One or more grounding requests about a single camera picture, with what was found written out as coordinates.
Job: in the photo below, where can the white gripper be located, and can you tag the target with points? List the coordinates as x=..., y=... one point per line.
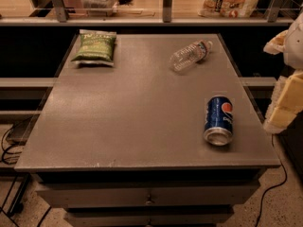
x=294, y=46

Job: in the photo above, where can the blue pepsi can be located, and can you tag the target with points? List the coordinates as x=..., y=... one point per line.
x=219, y=121

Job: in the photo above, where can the colourful snack bag on shelf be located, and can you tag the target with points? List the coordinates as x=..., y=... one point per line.
x=227, y=8

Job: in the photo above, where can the green jalapeno chip bag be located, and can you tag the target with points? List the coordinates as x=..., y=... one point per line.
x=96, y=47

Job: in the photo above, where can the clear plastic water bottle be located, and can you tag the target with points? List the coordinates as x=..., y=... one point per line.
x=181, y=60

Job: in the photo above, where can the grey drawer cabinet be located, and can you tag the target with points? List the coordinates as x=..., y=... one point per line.
x=139, y=123

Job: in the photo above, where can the clear plastic container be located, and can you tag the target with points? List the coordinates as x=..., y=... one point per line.
x=101, y=8

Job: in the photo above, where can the upper grey drawer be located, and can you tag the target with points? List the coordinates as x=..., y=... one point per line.
x=96, y=195

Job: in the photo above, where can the grey drawer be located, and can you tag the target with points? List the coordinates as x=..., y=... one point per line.
x=150, y=217
x=96, y=195

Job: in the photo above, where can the lower grey drawer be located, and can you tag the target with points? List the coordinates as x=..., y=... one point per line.
x=150, y=217

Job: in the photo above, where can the grey metal shelf rail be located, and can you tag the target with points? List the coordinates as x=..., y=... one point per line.
x=141, y=13

